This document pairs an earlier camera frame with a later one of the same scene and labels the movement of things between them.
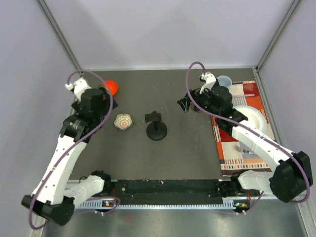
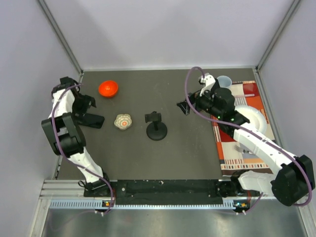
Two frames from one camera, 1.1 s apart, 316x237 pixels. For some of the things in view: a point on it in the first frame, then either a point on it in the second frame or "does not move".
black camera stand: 156,130 does not move
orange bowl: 113,86 does not move
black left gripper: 106,102 -> 88,101
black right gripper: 184,102 does not move
